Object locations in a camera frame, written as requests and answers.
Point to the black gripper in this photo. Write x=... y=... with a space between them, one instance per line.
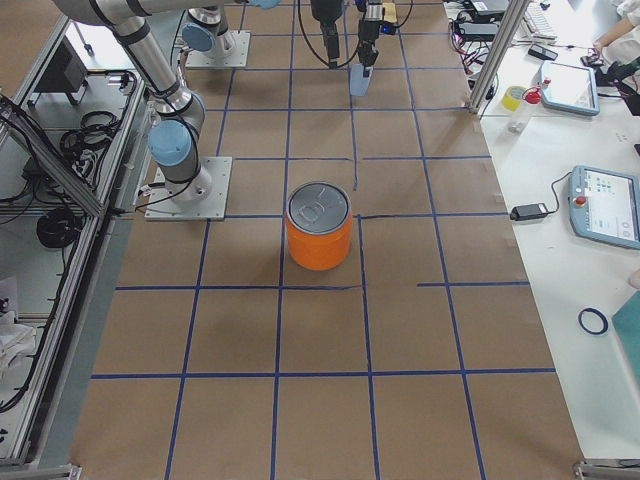
x=369 y=49
x=322 y=10

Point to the light blue cup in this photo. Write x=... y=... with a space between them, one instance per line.
x=359 y=80

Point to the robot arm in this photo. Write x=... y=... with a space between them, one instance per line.
x=173 y=142
x=213 y=19

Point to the wooden cup rack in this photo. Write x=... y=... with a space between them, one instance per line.
x=389 y=14

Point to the yellow tape roll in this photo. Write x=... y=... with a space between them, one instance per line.
x=512 y=97

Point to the orange canister with grey lid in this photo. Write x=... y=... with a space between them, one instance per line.
x=318 y=226

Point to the black smartphone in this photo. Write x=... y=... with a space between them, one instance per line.
x=542 y=53

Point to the far teach pendant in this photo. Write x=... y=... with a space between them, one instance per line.
x=569 y=88

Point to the teach pendant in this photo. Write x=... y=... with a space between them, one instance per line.
x=569 y=88
x=604 y=206

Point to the black power brick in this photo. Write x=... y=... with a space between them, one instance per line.
x=528 y=212

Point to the near teach pendant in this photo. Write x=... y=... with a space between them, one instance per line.
x=604 y=206

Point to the teal board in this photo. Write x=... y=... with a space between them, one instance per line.
x=627 y=327

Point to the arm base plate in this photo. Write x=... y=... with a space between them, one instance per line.
x=209 y=51
x=205 y=198

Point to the aluminium frame post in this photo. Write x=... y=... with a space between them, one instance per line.
x=508 y=27

